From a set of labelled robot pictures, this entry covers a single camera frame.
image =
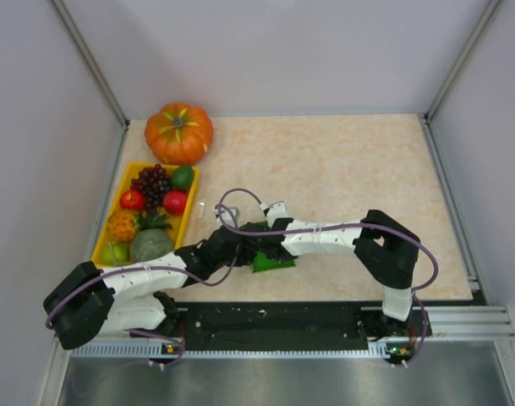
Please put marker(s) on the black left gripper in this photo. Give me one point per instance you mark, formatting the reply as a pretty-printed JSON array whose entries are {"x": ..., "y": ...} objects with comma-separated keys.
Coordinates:
[{"x": 244, "y": 256}]

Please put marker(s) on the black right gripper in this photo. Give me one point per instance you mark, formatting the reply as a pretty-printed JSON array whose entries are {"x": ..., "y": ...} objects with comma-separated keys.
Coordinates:
[{"x": 291, "y": 258}]

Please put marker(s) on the green paper box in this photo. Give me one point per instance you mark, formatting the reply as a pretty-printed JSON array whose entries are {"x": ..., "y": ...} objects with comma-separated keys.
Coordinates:
[{"x": 261, "y": 263}]

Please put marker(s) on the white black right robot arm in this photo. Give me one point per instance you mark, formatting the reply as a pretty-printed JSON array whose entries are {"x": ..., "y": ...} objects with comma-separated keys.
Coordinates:
[{"x": 385, "y": 248}]

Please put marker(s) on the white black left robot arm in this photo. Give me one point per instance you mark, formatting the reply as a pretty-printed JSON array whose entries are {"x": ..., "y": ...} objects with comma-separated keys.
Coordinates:
[{"x": 91, "y": 301}]

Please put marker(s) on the red tomato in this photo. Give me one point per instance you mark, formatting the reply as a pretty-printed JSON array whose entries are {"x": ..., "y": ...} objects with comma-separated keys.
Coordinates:
[{"x": 174, "y": 202}]

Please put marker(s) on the grey green melon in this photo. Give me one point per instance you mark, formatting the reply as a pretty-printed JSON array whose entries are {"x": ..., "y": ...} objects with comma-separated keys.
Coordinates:
[{"x": 149, "y": 245}]

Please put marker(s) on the green lime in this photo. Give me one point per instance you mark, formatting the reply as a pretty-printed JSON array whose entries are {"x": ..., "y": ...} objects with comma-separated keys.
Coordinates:
[{"x": 182, "y": 178}]

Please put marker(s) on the yellow plastic tray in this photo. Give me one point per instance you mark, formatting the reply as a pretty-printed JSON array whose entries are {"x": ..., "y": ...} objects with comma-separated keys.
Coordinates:
[{"x": 179, "y": 223}]

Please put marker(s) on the dark purple grape bunch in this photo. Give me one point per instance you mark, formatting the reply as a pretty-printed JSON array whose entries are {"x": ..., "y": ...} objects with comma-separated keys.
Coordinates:
[{"x": 153, "y": 183}]

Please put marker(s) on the red apple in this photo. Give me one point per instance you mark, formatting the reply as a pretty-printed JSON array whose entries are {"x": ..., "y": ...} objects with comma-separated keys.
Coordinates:
[{"x": 132, "y": 200}]

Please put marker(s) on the orange pineapple with leaves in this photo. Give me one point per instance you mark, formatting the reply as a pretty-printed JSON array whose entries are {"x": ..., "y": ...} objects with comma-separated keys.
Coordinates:
[{"x": 124, "y": 225}]

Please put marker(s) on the green apple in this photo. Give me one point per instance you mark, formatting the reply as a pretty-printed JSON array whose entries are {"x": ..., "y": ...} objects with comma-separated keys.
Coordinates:
[{"x": 115, "y": 254}]

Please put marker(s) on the orange pumpkin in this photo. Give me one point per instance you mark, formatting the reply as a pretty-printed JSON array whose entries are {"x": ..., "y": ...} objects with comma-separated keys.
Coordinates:
[{"x": 179, "y": 134}]

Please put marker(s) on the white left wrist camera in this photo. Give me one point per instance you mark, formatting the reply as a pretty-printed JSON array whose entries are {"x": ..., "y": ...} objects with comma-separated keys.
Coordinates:
[{"x": 226, "y": 215}]

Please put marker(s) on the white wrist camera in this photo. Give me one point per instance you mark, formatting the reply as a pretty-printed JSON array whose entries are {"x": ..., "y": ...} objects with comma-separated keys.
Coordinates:
[
  {"x": 226, "y": 215},
  {"x": 274, "y": 211}
]

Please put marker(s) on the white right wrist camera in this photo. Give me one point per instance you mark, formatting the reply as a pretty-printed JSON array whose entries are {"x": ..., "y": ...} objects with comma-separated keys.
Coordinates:
[{"x": 274, "y": 211}]

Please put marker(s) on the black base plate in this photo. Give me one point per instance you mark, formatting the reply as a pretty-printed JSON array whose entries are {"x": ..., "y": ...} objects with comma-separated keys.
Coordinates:
[{"x": 289, "y": 326}]

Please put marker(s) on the grey slotted cable duct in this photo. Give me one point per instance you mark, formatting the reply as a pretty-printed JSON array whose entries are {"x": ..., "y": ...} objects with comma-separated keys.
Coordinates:
[{"x": 142, "y": 349}]

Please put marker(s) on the aluminium corner post right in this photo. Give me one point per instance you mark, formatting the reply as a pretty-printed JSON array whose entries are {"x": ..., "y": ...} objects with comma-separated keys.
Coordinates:
[{"x": 476, "y": 35}]

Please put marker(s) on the aluminium corner post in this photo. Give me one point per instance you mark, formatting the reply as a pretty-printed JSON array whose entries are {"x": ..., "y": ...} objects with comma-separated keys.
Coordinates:
[
  {"x": 476, "y": 35},
  {"x": 67, "y": 21}
]

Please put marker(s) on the aluminium corner post left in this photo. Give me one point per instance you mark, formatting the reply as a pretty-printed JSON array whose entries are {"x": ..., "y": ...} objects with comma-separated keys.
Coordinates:
[{"x": 67, "y": 21}]

